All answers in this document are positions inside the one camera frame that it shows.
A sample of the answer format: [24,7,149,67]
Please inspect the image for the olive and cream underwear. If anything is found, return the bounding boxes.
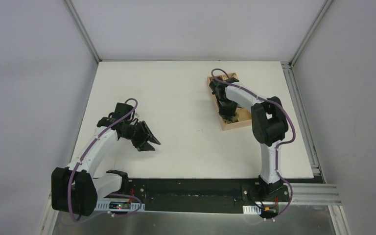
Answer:
[223,112,239,124]

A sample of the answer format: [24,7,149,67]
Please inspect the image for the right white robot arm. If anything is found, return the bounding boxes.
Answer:
[209,77,289,201]

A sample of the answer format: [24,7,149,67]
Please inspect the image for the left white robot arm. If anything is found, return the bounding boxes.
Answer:
[51,98,160,222]

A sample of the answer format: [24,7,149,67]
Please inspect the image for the wooden compartment box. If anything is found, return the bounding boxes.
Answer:
[207,73,253,132]

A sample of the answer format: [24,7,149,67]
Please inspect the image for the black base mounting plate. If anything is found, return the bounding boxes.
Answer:
[97,177,291,215]

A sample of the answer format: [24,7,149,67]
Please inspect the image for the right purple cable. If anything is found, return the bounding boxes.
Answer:
[211,68,297,195]

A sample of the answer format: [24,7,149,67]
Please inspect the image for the purple cable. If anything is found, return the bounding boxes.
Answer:
[211,68,297,195]
[68,98,142,223]

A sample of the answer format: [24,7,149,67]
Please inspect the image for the left white cable duct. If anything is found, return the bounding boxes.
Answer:
[94,200,145,212]

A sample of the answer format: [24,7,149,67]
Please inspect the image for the white cable duct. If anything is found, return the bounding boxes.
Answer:
[242,206,262,215]
[94,200,145,212]

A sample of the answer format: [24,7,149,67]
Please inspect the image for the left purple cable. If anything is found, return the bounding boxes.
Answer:
[68,98,142,223]

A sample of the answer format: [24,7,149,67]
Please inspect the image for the right white cable duct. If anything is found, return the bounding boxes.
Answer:
[242,206,262,215]

